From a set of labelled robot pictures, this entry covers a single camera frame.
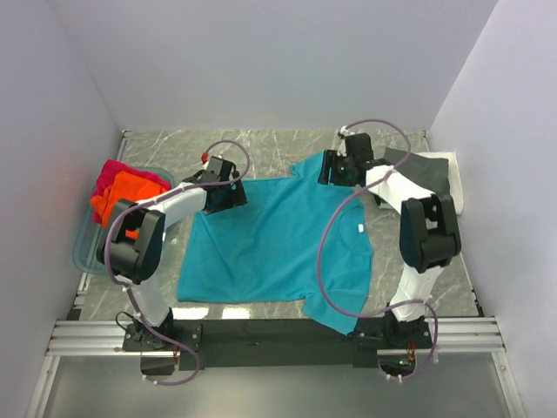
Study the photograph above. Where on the folded dark grey t-shirt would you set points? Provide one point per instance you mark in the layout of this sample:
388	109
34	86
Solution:
422	172

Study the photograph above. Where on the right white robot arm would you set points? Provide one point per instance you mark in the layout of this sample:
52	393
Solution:
429	235

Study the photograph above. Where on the teal t-shirt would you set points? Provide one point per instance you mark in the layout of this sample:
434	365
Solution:
268	250

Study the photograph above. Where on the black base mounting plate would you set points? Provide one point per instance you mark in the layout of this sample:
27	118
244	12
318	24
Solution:
298	342

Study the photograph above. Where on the magenta t-shirt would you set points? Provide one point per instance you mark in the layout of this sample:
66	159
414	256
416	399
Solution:
113	167

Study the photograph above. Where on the folded white t-shirt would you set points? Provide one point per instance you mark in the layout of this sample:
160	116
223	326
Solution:
456	194

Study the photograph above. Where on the translucent blue plastic basin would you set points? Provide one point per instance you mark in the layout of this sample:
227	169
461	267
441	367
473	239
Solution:
89	233

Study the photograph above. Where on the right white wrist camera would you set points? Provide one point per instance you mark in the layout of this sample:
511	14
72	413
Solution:
343	133

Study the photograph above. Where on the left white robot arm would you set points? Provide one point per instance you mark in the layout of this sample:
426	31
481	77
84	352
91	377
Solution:
133	240

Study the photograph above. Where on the orange t-shirt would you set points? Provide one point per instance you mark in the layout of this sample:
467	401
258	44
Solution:
125	185

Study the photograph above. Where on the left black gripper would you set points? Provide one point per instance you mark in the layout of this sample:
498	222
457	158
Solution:
237	198

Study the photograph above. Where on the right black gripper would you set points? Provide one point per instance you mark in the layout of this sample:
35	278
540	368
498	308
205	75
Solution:
331	160

